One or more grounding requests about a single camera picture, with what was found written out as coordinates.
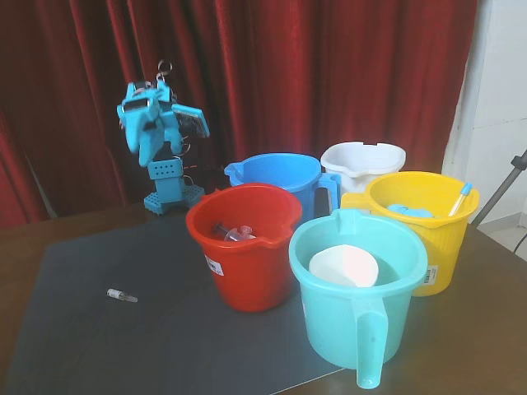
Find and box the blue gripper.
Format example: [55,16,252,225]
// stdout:
[117,84,174,168]

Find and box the glass ampoule white label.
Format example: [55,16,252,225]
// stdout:
[105,287,139,304]

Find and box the blue plastic jug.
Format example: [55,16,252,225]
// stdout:
[224,152,343,219]

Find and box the clear syringe black plunger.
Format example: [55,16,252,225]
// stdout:
[212,221,259,244]

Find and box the red curtain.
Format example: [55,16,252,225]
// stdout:
[0,0,478,227]

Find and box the red plastic bucket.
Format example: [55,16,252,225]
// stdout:
[184,183,304,314]

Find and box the dark grey mat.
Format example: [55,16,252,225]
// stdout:
[0,213,396,395]

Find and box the white plastic bucket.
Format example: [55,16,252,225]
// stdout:
[320,141,408,194]

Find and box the white paper bowl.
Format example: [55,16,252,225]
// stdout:
[308,244,380,288]

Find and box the teal plastic jug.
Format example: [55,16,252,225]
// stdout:
[288,208,429,390]

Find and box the yellow plastic bucket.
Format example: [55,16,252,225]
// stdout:
[340,170,481,297]

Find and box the blue-capped pen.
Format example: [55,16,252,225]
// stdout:
[448,181,474,217]

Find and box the grey tripod leg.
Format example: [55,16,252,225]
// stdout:
[473,150,527,227]

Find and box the blue-framed wrist camera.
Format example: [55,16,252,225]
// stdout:
[171,104,211,140]

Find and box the thin black cable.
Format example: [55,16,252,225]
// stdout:
[512,228,527,258]

